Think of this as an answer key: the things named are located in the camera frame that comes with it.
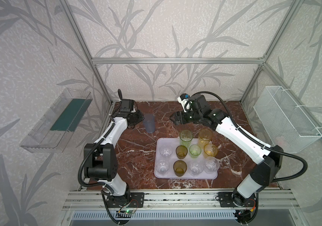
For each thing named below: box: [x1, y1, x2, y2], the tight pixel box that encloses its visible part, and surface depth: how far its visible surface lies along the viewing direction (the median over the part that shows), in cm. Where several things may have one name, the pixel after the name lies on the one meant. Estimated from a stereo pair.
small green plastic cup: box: [188, 144, 202, 159], surface depth 87 cm
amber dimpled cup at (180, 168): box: [173, 160, 188, 178], surface depth 79 cm
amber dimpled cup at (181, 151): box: [175, 145, 189, 160], surface depth 88 cm
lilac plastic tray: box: [153, 137, 218, 180], surface depth 85 cm
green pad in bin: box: [50, 98, 93, 132], surface depth 70 cm
